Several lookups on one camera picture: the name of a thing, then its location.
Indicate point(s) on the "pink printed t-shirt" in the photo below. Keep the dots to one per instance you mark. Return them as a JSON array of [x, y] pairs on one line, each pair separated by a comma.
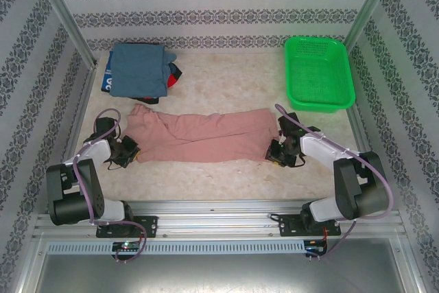
[[205, 138]]

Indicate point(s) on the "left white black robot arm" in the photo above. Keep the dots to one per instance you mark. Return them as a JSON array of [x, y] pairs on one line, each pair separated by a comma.
[[68, 197]]

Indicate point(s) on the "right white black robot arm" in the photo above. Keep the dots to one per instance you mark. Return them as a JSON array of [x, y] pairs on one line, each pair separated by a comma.
[[360, 190]]

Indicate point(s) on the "folded blue white print t-shirt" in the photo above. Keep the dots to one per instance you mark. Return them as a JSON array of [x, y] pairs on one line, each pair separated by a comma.
[[106, 82]]

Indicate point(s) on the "green plastic basket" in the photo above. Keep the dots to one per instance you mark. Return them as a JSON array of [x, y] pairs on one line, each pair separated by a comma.
[[319, 77]]

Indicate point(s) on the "folded black red t-shirt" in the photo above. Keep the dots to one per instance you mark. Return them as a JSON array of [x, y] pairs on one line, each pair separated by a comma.
[[174, 77]]

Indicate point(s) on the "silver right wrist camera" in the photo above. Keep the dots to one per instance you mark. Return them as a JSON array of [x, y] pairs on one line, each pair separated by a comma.
[[282, 138]]

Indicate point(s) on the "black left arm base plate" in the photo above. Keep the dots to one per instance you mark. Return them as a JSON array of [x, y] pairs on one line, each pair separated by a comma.
[[151, 226]]

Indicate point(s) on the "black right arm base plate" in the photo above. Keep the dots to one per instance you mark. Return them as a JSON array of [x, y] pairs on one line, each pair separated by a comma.
[[289, 226]]

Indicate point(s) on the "aluminium mounting rail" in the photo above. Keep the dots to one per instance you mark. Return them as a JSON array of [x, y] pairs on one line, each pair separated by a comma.
[[212, 215]]

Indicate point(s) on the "aluminium frame post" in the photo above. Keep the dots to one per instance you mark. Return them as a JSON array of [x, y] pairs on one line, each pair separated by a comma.
[[61, 11], [370, 1]]

